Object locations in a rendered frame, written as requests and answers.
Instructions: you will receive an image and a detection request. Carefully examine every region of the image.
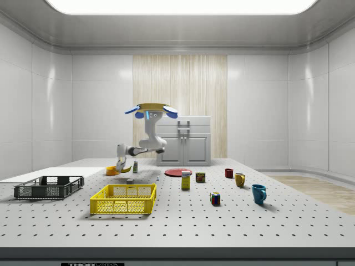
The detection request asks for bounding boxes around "white cabinet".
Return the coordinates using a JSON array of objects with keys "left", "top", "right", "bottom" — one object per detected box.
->
[{"left": 156, "top": 116, "right": 212, "bottom": 167}]

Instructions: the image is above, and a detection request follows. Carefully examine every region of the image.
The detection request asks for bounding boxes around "yellow carton box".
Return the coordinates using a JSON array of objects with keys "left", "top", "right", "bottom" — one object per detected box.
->
[{"left": 181, "top": 170, "right": 192, "bottom": 191}]

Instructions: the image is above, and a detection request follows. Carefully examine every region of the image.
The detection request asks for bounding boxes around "white board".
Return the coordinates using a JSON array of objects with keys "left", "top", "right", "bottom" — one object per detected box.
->
[{"left": 0, "top": 167, "right": 105, "bottom": 183}]

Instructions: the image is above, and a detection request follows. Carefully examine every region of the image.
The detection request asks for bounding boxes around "blue mug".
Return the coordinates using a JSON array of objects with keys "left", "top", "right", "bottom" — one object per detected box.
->
[{"left": 251, "top": 184, "right": 267, "bottom": 206}]

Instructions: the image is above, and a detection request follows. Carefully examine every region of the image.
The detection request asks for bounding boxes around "dark grey basket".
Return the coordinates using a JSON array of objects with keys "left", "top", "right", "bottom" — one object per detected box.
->
[{"left": 13, "top": 175, "right": 85, "bottom": 200}]

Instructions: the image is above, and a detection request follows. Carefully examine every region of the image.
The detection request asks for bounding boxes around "red plate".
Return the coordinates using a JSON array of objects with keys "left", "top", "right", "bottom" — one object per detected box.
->
[{"left": 164, "top": 168, "right": 192, "bottom": 178}]

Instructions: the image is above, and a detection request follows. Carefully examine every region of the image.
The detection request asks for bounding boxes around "yellow basket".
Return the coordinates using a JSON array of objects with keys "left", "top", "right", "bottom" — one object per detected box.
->
[{"left": 89, "top": 183, "right": 158, "bottom": 215}]

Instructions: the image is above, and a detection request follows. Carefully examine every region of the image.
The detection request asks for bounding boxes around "drone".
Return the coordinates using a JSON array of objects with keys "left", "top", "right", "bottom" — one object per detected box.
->
[{"left": 124, "top": 103, "right": 179, "bottom": 120}]

